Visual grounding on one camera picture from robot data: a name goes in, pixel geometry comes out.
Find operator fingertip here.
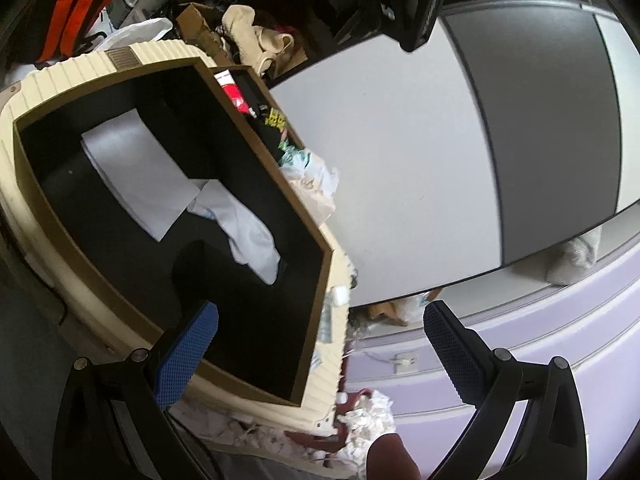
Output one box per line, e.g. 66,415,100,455
366,434,421,480

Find crumpled white tissue pile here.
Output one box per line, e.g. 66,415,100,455
285,388,396,468

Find light blue white sock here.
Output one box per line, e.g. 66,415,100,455
188,180,280,285

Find white earbuds case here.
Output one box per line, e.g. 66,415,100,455
331,285,350,307

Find small foil packets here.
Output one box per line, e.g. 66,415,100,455
310,304,333,372

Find near black tray gold rim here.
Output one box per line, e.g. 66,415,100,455
9,58,331,405

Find black tray gold rim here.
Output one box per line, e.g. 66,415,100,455
212,65,304,148
9,58,331,405

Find white folded cloth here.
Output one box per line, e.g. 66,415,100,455
81,110,200,242

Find beige tissue pack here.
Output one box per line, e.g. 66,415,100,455
280,154,340,226

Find green printed plastic bag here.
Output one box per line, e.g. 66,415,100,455
279,142,314,171

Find white sliding wardrobe door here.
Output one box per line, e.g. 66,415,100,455
272,0,639,307

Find black yellow shoe shine packet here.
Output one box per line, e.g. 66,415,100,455
254,104,288,159

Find far black tray gold rim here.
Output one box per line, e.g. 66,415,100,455
212,65,304,148

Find red white packet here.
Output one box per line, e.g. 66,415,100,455
215,70,254,116

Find beige knitted garment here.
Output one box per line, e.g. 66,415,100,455
221,4,295,77

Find white plastic bag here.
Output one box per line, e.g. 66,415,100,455
94,18,174,51

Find orange black backpack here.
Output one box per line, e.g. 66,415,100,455
36,0,112,63

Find white wall socket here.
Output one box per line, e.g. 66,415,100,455
393,351,420,375

